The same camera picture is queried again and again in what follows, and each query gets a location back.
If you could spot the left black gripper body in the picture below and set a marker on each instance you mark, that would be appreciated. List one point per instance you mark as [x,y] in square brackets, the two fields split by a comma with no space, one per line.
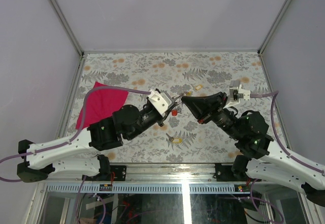
[164,117]

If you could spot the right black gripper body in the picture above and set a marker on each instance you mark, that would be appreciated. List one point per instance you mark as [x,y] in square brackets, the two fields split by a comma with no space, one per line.
[206,118]

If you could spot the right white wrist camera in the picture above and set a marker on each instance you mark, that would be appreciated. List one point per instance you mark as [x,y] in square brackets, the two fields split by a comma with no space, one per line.
[236,94]

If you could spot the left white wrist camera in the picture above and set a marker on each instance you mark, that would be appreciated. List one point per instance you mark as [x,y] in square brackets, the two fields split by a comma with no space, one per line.
[161,101]

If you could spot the pink folded cloth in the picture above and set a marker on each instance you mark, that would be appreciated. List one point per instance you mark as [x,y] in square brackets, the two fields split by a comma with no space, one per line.
[102,103]

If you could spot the metal spiral keyring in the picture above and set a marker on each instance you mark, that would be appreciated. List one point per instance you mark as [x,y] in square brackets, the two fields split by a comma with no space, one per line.
[178,104]

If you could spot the white slotted cable duct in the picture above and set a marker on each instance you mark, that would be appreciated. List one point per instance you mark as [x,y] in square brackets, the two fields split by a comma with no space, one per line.
[120,188]

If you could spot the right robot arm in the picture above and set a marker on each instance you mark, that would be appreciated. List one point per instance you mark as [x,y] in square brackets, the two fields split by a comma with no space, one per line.
[262,156]

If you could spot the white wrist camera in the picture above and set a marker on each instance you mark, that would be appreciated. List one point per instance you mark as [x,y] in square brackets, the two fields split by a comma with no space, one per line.
[236,94]
[161,101]

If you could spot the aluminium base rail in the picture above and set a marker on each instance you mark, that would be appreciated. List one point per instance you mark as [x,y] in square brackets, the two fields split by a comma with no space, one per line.
[162,172]

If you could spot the yellow key tag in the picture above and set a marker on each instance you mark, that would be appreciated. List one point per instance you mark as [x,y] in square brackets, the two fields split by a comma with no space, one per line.
[174,140]

